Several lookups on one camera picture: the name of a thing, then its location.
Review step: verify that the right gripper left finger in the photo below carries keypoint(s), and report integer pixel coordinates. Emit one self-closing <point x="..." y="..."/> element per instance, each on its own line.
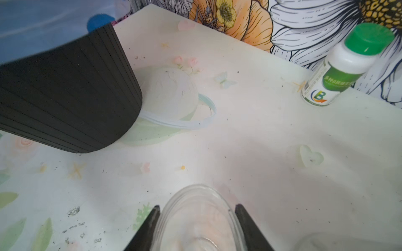
<point x="143" y="239"/>

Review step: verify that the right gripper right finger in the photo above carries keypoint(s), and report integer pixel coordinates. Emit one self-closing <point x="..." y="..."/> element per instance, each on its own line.
<point x="255" y="240"/>

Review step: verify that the red-lid peanut jar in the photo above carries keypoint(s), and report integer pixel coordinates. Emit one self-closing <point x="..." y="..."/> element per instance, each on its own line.
<point x="198" y="218"/>

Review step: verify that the black trash bin with liner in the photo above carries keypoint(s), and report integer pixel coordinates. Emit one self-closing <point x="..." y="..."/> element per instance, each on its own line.
<point x="65" y="79"/>

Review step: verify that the green-lid peanut jar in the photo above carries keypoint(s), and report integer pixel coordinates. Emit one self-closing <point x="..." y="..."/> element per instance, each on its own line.
<point x="334" y="242"/>

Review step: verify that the small green-cap white bottle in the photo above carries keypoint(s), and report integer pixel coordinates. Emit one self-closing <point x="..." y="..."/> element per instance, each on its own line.
<point x="346" y="62"/>

